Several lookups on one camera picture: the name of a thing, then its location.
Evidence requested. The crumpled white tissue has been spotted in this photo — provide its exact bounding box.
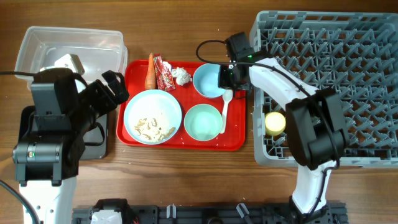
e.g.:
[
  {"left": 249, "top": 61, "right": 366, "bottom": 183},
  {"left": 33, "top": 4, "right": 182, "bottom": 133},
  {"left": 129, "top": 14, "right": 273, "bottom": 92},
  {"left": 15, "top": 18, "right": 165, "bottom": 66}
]
[{"left": 172, "top": 67, "right": 192, "bottom": 86}]

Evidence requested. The white plastic spoon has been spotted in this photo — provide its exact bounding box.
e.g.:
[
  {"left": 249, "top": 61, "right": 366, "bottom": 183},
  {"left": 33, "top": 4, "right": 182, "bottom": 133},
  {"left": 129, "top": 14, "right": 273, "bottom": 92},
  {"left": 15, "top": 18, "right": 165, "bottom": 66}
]
[{"left": 220, "top": 90, "right": 233, "bottom": 134}]

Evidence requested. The black plastic bin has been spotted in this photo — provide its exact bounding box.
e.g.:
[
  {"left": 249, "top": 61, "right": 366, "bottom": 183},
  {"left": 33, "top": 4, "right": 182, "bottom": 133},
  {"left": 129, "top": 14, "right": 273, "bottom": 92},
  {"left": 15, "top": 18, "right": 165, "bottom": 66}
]
[{"left": 18, "top": 106, "right": 109, "bottom": 160}]

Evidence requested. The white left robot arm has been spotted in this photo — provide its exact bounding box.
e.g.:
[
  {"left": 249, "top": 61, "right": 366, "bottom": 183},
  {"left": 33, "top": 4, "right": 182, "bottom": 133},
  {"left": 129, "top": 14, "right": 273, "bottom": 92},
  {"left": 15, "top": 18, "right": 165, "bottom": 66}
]
[{"left": 12, "top": 68, "right": 129, "bottom": 223}]

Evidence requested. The light blue bowl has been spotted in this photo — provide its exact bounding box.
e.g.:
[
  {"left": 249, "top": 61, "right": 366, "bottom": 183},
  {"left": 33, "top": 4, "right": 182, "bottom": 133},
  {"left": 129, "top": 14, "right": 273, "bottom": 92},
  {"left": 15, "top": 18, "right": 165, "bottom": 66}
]
[{"left": 193, "top": 63, "right": 225, "bottom": 98}]

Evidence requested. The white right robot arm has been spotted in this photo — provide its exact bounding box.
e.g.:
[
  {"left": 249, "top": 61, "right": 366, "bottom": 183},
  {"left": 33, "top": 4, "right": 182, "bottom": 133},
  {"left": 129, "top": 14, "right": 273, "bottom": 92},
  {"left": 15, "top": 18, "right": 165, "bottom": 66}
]
[{"left": 218, "top": 32, "right": 349, "bottom": 223}]

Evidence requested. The light blue plate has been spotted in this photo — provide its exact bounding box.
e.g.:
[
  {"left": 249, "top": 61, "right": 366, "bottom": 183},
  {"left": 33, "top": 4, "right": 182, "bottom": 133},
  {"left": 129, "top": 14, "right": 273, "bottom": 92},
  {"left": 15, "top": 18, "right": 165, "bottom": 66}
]
[{"left": 123, "top": 90, "right": 182, "bottom": 146}]

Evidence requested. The clear plastic bin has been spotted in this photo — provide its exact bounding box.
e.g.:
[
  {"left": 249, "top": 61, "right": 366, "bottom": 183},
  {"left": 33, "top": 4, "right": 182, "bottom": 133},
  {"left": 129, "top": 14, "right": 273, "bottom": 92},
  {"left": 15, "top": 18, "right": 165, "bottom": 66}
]
[{"left": 15, "top": 26, "right": 128, "bottom": 83}]

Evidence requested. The orange carrot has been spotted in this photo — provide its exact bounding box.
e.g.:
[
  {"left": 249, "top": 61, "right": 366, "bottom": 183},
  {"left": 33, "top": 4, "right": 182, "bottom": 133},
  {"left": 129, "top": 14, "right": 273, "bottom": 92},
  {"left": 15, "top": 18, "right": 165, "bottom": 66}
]
[{"left": 144, "top": 53, "right": 157, "bottom": 90}]

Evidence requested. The yellow plastic cup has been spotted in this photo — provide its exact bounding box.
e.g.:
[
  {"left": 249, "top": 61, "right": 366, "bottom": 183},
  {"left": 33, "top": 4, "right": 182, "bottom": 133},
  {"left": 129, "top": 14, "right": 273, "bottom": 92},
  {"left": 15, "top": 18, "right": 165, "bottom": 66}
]
[{"left": 265, "top": 112, "right": 286, "bottom": 136}]

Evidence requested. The grey dishwasher rack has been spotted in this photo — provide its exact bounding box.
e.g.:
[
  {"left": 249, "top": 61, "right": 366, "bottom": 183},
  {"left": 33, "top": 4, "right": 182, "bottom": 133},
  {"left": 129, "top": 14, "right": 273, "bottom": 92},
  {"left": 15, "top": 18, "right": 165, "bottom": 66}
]
[{"left": 249, "top": 11, "right": 397, "bottom": 168}]

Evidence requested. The red plastic tray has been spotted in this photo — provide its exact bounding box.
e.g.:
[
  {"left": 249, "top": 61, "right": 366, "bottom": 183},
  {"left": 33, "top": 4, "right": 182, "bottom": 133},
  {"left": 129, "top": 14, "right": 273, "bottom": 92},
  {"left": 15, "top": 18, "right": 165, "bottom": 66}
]
[{"left": 124, "top": 60, "right": 246, "bottom": 151}]

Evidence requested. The mint green bowl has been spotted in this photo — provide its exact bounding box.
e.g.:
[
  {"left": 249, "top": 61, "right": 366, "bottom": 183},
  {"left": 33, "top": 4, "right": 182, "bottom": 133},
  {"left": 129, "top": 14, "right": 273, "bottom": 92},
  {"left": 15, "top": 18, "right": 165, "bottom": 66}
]
[{"left": 183, "top": 104, "right": 223, "bottom": 141}]

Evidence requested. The red snack wrapper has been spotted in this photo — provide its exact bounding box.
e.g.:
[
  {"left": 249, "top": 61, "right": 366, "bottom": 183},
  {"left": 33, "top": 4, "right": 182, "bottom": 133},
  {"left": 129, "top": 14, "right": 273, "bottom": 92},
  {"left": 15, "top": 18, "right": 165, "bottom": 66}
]
[{"left": 153, "top": 54, "right": 175, "bottom": 91}]

